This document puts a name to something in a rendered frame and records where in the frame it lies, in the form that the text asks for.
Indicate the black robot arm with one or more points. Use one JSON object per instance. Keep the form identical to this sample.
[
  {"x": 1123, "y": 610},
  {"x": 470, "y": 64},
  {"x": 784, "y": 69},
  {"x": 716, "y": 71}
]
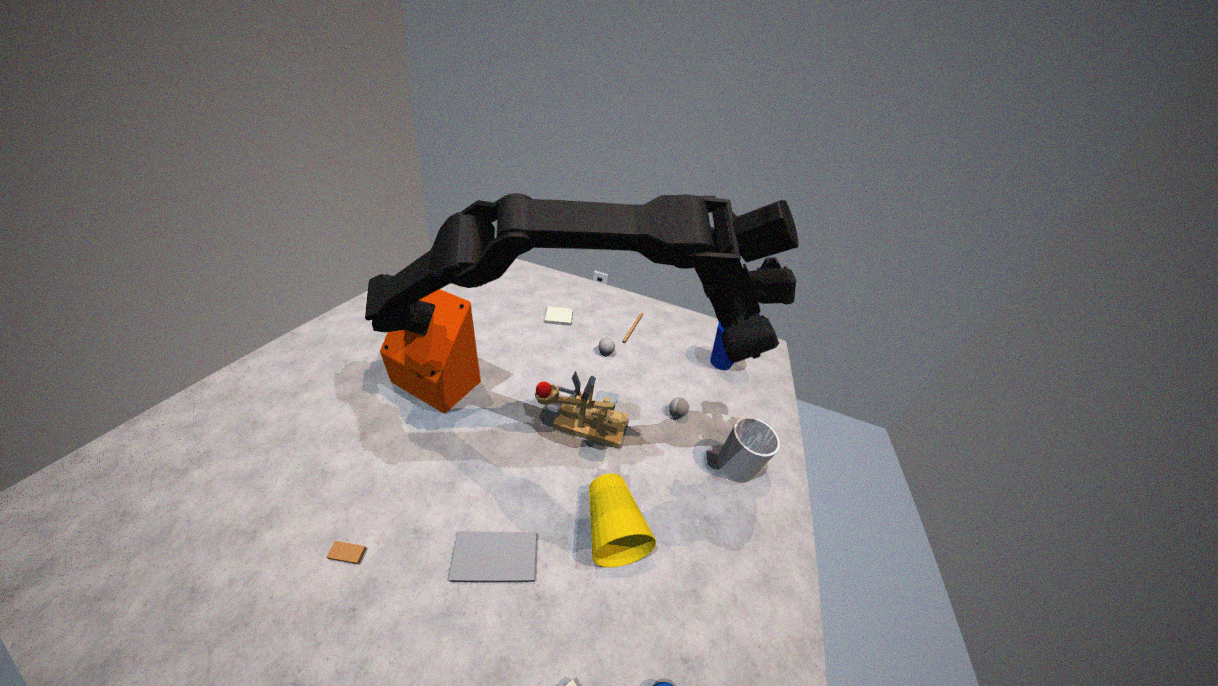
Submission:
[{"x": 670, "y": 229}]

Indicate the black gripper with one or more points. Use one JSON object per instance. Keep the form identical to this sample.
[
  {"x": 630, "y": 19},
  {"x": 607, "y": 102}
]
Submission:
[{"x": 746, "y": 334}]

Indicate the white cup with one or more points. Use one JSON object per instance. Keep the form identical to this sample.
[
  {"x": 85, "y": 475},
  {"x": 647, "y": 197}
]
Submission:
[{"x": 750, "y": 446}]

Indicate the blue plastic cup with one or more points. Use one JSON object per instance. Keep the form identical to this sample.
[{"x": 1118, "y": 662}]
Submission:
[{"x": 719, "y": 358}]

